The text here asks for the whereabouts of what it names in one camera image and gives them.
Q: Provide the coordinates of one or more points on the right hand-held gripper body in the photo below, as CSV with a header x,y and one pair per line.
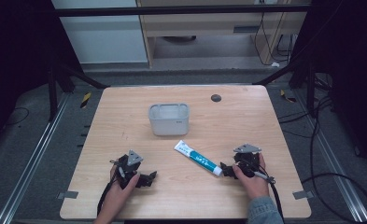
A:
x,y
248,160

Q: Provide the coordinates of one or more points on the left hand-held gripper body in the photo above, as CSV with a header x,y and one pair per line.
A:
x,y
131,161

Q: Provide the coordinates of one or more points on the white and blue toothpaste tube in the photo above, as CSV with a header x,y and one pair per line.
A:
x,y
198,158

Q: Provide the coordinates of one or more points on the person's left hand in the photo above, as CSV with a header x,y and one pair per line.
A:
x,y
122,194

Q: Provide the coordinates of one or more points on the person's right hand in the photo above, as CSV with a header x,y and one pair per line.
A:
x,y
256,185

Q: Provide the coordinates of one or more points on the white plastic container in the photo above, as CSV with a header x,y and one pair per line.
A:
x,y
169,119

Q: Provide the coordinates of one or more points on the grey table grommet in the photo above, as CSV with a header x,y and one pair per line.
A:
x,y
216,98

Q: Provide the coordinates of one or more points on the yellow and black tape strip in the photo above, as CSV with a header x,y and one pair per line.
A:
x,y
287,97
85,100

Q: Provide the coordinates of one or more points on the black metal stand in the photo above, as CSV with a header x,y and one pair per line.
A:
x,y
52,93
310,90

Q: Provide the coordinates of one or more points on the white plug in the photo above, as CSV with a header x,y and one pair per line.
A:
x,y
275,64

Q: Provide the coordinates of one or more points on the white cabinet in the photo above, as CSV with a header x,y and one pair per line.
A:
x,y
103,37

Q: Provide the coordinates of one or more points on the black curtain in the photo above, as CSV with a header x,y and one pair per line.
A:
x,y
349,71
16,62

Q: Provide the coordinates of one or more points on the light wooden desk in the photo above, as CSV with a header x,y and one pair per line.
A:
x,y
203,26

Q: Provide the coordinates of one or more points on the black horizontal bar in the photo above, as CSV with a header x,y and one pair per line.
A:
x,y
172,11

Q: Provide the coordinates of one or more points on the grey metal table bracket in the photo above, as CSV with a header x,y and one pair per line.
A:
x,y
302,195
67,195

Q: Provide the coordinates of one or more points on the aluminium floor rail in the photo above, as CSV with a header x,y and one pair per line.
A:
x,y
333,158
31,161

